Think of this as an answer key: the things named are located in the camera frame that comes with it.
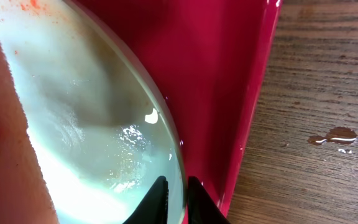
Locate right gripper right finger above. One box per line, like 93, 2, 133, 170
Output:
188, 176, 230, 224

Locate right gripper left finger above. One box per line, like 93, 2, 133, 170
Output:
124, 176, 169, 224

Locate green and orange sponge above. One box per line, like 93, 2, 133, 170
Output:
0, 44, 58, 223

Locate light blue plate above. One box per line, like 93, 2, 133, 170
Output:
0, 0, 186, 223

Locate red plastic tray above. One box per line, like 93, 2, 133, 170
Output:
79, 0, 282, 215

